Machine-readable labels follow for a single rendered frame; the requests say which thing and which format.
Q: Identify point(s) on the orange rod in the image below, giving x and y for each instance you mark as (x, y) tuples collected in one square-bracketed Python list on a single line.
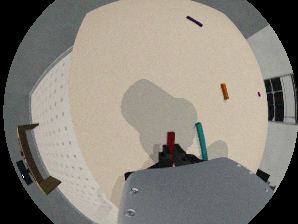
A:
[(224, 90)]

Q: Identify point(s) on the turquoise rod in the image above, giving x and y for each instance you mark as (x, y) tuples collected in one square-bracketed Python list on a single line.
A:
[(201, 140)]

